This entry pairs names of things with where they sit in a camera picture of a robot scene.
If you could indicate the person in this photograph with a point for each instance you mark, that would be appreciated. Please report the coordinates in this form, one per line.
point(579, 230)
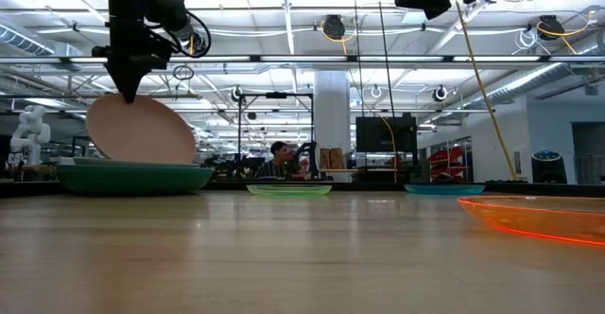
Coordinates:
point(278, 160)

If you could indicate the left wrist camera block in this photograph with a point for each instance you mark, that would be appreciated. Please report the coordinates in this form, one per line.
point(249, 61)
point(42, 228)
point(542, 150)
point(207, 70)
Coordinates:
point(167, 9)

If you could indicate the white building column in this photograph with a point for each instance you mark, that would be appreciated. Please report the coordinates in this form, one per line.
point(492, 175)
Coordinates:
point(332, 115)

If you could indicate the translucent orange plate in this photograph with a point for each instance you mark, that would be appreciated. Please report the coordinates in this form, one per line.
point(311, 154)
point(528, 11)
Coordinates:
point(543, 217)

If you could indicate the pink plastic plate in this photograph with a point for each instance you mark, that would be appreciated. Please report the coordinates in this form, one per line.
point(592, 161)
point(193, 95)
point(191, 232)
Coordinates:
point(142, 132)

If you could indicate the dark green plastic plate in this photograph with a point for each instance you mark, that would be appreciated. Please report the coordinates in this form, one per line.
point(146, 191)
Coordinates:
point(134, 180)

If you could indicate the translucent blue plate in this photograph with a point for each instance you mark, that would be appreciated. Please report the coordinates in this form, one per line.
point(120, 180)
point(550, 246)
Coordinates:
point(444, 189)

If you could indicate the black frame stand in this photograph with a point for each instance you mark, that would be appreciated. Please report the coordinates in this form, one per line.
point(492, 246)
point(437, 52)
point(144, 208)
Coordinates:
point(276, 95)

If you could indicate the red rack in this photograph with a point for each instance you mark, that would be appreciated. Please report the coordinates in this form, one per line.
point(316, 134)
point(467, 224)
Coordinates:
point(446, 160)

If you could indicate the brown cardboard boxes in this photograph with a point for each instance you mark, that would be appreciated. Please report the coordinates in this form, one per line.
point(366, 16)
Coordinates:
point(332, 159)

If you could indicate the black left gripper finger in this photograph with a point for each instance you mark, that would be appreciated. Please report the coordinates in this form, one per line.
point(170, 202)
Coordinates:
point(128, 82)

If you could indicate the translucent lime green plate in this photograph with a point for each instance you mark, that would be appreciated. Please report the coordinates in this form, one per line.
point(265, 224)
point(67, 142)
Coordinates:
point(289, 190)

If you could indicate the black monitor screen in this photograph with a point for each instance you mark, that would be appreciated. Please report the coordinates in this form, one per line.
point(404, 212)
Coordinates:
point(385, 134)

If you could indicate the black cylindrical air purifier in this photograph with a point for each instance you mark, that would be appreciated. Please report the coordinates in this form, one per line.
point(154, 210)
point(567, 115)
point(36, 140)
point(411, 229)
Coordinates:
point(548, 167)

